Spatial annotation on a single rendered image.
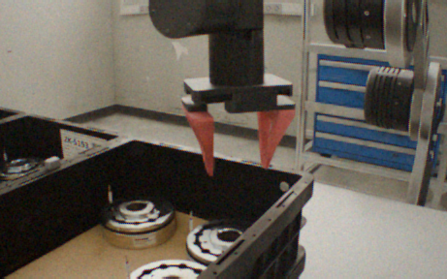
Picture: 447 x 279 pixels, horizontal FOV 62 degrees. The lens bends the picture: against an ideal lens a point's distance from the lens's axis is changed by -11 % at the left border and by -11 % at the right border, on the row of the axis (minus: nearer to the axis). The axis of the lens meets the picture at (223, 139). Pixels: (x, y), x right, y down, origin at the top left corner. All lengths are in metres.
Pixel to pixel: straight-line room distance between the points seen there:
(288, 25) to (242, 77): 2.90
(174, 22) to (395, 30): 0.41
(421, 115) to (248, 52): 0.78
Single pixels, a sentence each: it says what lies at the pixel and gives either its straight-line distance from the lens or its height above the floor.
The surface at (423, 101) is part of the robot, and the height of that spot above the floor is 0.91.
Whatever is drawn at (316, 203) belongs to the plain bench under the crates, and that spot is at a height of 0.70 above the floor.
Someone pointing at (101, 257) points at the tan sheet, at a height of 0.83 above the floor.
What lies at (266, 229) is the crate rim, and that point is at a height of 0.93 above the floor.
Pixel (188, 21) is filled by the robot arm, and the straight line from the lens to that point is 0.34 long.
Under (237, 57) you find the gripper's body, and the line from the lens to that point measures 0.40.
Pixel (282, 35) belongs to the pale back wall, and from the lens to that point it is 3.32.
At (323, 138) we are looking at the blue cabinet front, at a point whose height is 0.41.
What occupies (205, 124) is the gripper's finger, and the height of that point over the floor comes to 1.01.
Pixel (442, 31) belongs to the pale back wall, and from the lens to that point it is 3.00.
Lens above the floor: 1.13
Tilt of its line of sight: 18 degrees down
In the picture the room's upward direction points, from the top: straight up
